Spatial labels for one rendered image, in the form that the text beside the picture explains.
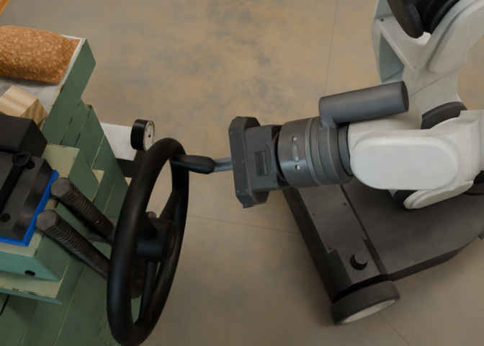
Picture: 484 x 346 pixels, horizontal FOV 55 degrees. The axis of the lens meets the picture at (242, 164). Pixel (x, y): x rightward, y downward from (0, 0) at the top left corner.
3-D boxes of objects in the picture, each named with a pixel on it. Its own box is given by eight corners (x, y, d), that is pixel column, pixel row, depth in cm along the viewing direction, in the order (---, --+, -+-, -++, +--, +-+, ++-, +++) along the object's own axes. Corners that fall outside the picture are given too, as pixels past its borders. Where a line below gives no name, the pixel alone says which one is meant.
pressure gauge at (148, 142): (150, 162, 96) (142, 140, 89) (132, 159, 96) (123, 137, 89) (158, 137, 99) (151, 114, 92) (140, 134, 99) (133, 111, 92)
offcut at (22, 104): (47, 114, 66) (38, 97, 63) (27, 135, 64) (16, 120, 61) (23, 101, 67) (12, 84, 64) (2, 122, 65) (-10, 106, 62)
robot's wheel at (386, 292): (320, 315, 139) (379, 294, 144) (328, 331, 137) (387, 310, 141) (337, 295, 122) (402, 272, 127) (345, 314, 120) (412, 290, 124)
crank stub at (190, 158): (214, 174, 66) (212, 176, 63) (174, 168, 66) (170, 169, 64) (217, 157, 65) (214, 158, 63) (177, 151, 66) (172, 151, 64)
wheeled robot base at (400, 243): (431, 121, 173) (469, 58, 144) (518, 247, 148) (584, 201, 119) (270, 171, 162) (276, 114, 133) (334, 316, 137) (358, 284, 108)
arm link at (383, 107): (342, 156, 65) (428, 145, 59) (322, 200, 57) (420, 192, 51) (319, 81, 61) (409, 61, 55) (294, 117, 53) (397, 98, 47)
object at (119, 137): (142, 180, 101) (135, 161, 95) (88, 171, 103) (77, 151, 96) (153, 148, 106) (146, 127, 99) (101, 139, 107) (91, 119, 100)
